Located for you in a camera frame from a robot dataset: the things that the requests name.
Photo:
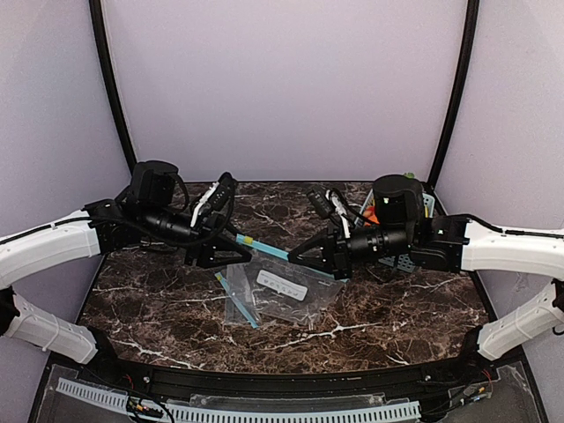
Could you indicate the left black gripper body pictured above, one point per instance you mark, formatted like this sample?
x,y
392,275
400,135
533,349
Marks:
x,y
199,243

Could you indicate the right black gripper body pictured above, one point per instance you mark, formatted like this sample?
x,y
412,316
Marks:
x,y
339,250

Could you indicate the orange toy fruit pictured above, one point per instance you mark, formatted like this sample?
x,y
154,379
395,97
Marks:
x,y
369,214

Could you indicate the clear zip bag blue zipper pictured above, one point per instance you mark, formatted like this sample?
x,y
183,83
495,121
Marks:
x,y
284,290

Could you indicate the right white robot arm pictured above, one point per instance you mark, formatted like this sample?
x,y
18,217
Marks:
x,y
450,243

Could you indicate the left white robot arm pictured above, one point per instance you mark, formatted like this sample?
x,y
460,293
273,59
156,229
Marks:
x,y
97,229

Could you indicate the black front rail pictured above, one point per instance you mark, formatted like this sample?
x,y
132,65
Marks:
x,y
414,380

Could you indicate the left black frame post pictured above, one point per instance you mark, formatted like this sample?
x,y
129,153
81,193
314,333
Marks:
x,y
101,40

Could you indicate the black frame post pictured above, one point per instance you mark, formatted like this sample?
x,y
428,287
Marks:
x,y
101,40
457,91

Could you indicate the white slotted cable duct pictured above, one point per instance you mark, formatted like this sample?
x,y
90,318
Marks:
x,y
219,410

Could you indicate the right black frame post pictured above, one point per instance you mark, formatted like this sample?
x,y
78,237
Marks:
x,y
457,91

